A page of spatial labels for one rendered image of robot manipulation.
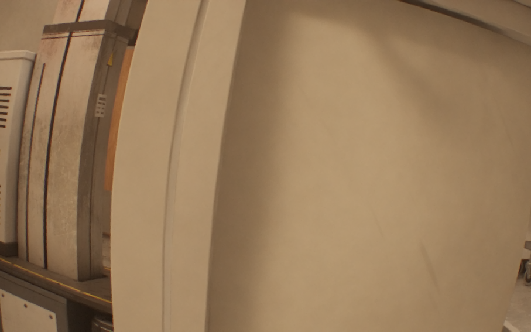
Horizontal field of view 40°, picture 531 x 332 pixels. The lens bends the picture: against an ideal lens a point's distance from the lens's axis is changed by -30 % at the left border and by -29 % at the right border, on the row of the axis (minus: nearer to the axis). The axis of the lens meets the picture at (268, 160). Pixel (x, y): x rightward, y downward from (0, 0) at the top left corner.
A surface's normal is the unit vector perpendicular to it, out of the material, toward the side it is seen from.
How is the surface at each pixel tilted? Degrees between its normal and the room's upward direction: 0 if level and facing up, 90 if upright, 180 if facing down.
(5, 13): 90
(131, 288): 90
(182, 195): 90
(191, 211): 90
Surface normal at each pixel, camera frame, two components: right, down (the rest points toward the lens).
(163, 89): -0.04, 0.00
